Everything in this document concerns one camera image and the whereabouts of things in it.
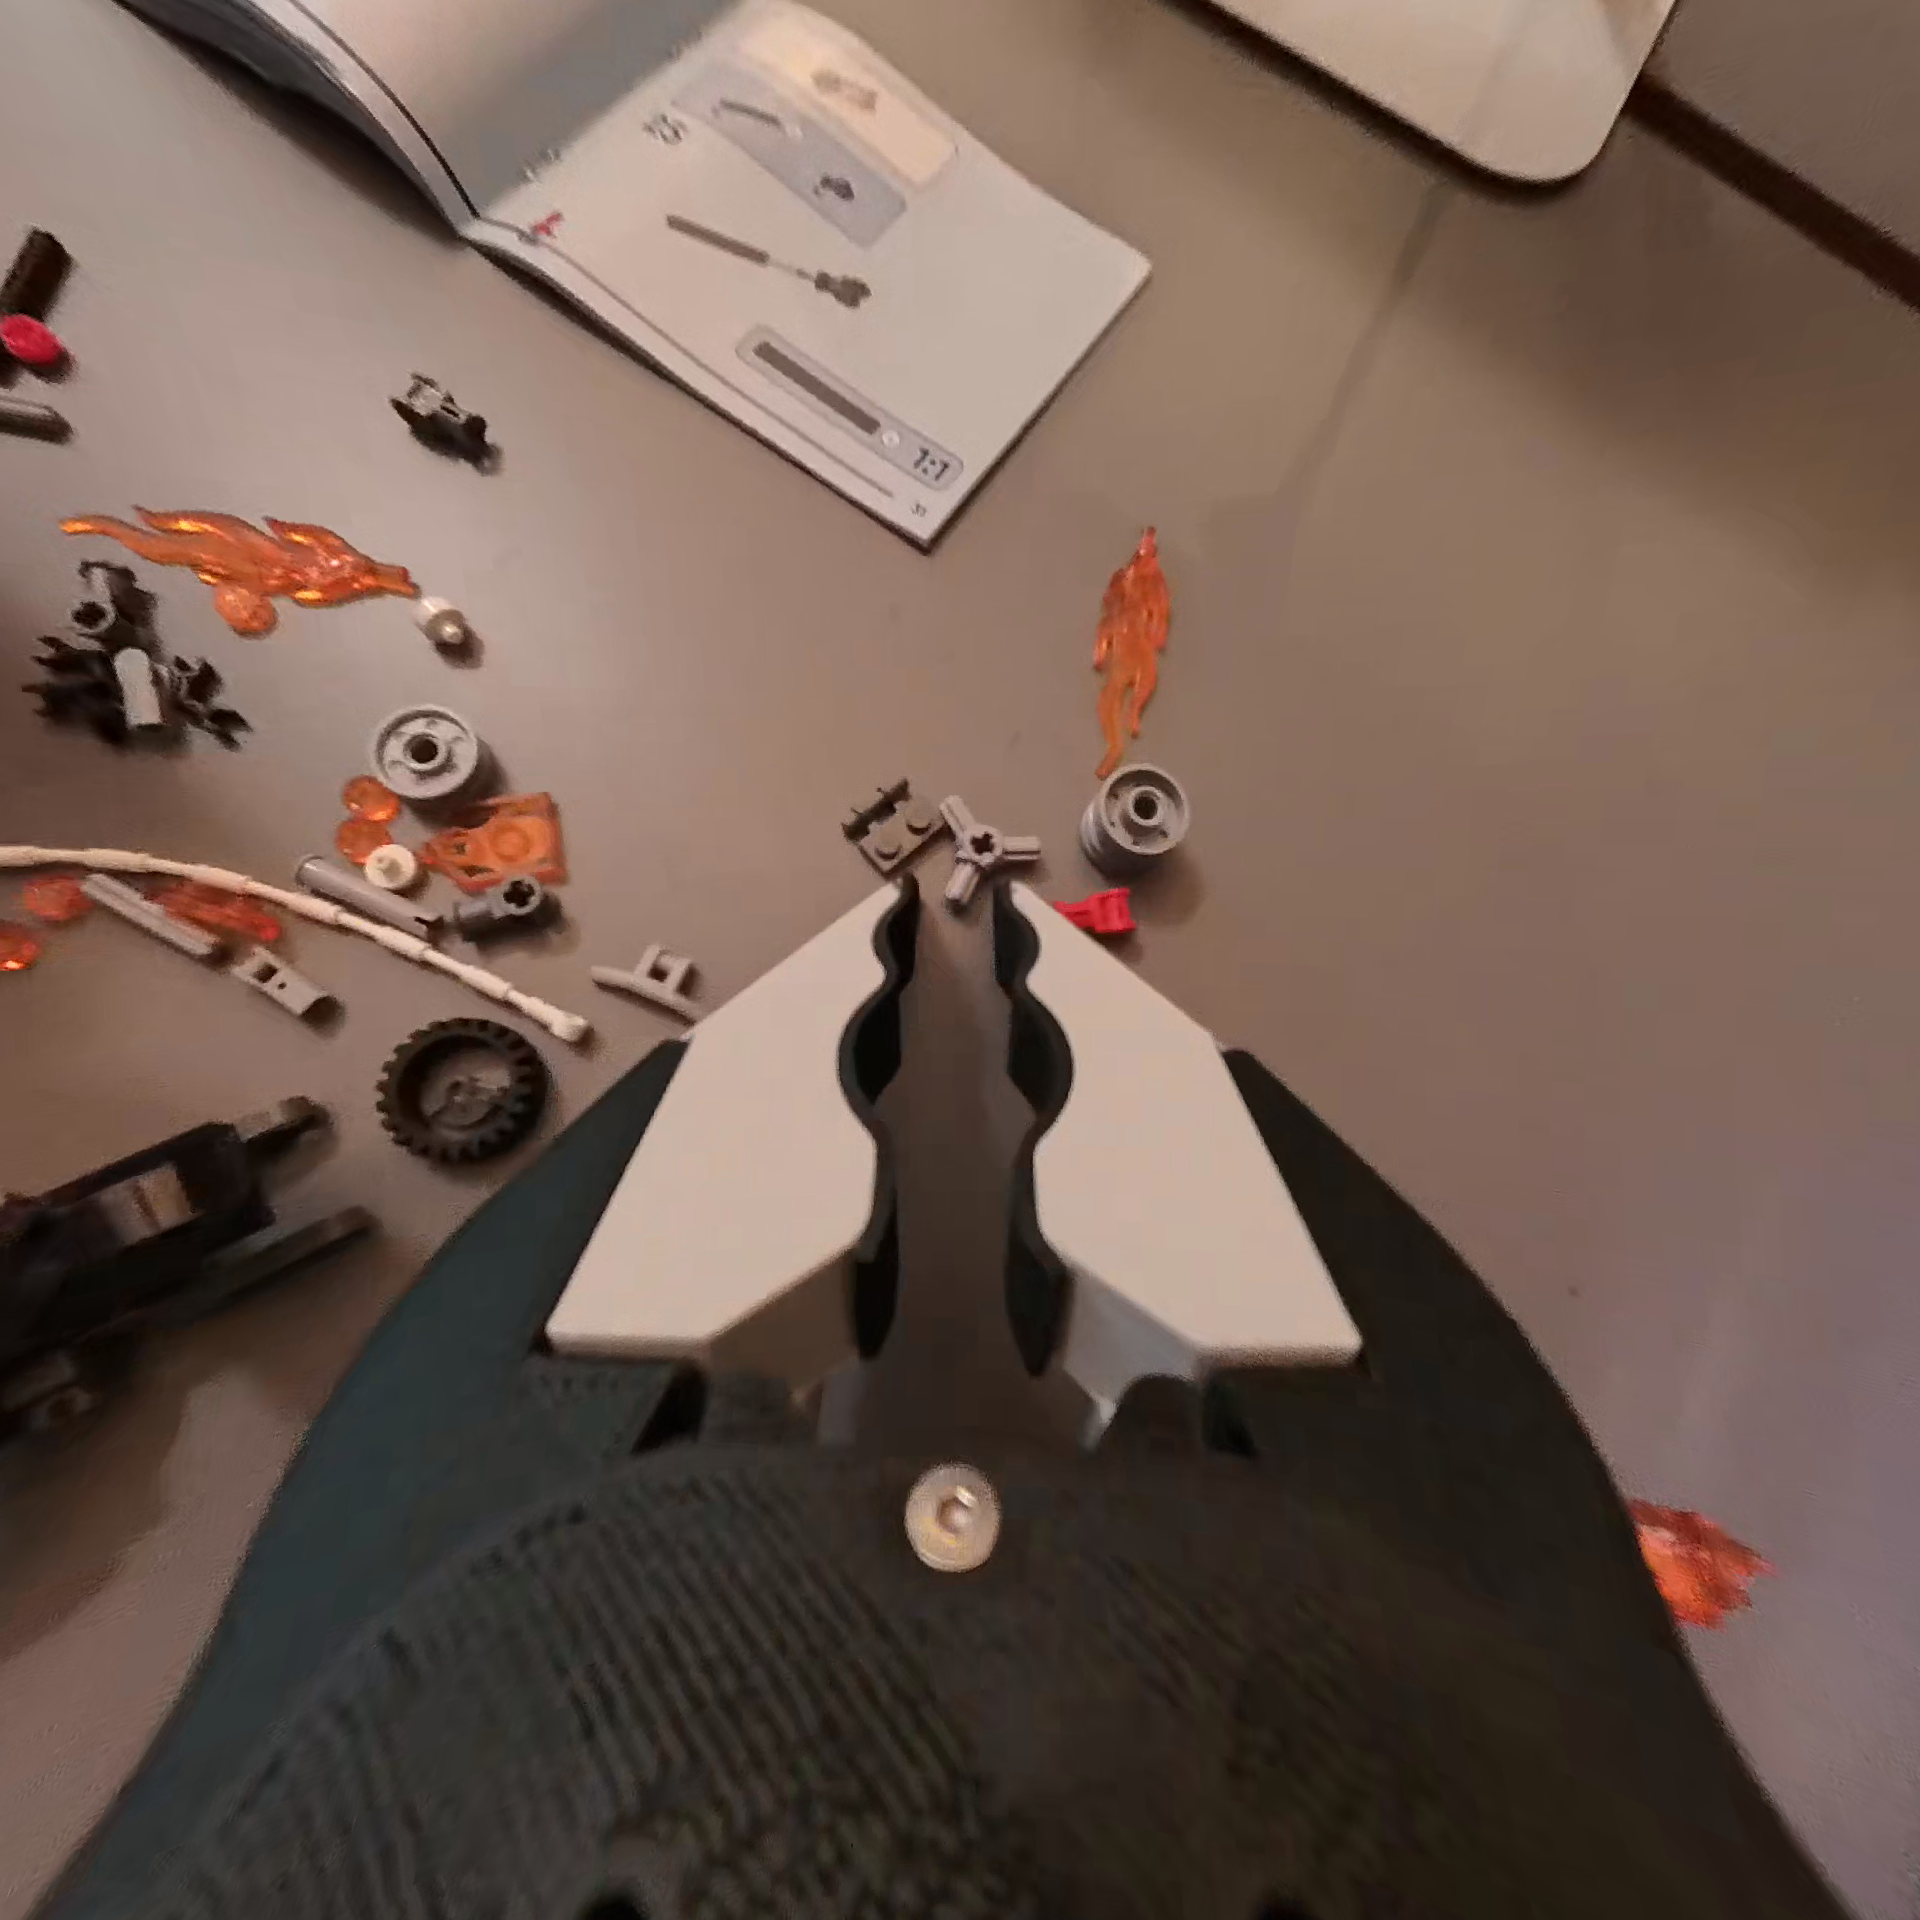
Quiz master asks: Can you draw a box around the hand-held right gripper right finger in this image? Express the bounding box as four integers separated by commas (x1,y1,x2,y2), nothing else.
990,883,1365,1450

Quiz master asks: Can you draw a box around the grey lego cross connector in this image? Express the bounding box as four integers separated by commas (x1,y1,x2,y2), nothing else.
447,878,565,947

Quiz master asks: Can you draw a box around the black lego model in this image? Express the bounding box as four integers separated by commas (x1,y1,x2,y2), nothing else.
0,1095,376,1450

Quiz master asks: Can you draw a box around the grey lego wheel hub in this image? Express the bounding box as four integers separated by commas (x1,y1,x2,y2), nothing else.
368,705,500,817
1079,762,1195,881

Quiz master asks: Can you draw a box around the grey lego propeller piece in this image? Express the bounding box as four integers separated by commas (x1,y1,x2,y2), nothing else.
940,796,1047,905

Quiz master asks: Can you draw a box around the orange transparent lego flame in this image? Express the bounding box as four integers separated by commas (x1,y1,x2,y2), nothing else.
1090,525,1176,741
59,507,422,636

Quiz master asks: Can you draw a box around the orange transparent lego plate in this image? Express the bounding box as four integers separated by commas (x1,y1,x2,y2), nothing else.
416,791,576,889

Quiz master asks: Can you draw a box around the black lego tyre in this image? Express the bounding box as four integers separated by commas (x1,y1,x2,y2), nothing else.
374,1015,551,1167

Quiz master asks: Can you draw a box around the black spiky lego piece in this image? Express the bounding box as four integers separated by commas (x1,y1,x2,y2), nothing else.
23,559,252,751

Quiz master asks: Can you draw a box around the orange transparent lego cylinder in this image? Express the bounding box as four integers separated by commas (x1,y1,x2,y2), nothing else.
151,883,283,945

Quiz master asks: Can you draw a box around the white lego flexible hose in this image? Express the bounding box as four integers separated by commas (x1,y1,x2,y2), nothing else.
0,843,592,1046

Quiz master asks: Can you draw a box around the light grey lego axle pin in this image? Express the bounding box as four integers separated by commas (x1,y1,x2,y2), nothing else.
294,853,447,942

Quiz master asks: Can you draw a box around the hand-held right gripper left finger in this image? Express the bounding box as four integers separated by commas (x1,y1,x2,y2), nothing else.
544,883,920,1365

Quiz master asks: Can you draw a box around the lego instruction booklet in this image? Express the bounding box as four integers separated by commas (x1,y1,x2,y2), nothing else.
127,0,1154,553

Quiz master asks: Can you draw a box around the dark grey lego bar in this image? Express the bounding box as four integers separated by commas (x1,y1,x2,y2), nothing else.
79,874,226,962

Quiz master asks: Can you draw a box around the grey lego handle piece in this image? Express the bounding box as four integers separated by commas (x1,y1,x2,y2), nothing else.
590,942,703,1027

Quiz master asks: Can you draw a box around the black lego part with flames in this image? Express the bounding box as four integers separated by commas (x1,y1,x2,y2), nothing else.
1623,1498,1776,1633

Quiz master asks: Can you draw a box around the black and red lego pin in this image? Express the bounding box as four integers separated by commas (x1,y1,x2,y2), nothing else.
0,225,78,377

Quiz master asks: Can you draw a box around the small black lego connector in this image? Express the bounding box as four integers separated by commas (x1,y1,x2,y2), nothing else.
390,370,500,471

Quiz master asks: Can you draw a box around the small grey lego clip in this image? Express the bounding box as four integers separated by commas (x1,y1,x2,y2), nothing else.
229,945,343,1025

